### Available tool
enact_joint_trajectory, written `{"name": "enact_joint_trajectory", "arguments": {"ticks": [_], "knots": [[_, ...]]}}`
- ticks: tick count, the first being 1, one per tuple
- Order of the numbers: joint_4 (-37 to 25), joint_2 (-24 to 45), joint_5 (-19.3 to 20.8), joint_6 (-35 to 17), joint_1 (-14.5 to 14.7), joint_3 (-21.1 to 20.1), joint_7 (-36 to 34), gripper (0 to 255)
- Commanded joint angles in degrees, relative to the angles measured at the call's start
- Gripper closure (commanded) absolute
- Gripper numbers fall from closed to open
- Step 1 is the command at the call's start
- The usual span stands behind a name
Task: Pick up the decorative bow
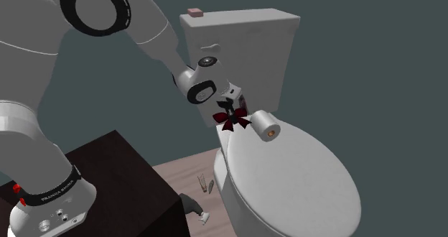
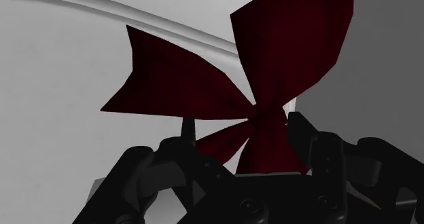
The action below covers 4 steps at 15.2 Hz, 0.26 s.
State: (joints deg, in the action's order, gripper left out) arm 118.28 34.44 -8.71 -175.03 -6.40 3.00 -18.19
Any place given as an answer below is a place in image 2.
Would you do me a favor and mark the dark red ribbon bow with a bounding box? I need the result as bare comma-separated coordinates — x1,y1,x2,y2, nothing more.
100,0,355,175

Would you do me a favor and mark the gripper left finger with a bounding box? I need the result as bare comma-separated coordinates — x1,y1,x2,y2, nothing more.
72,117,236,224

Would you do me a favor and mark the large white ridged object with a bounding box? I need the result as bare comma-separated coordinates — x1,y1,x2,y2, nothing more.
0,0,298,224

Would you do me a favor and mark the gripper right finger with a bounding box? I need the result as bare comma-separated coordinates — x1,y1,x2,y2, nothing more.
286,111,424,224

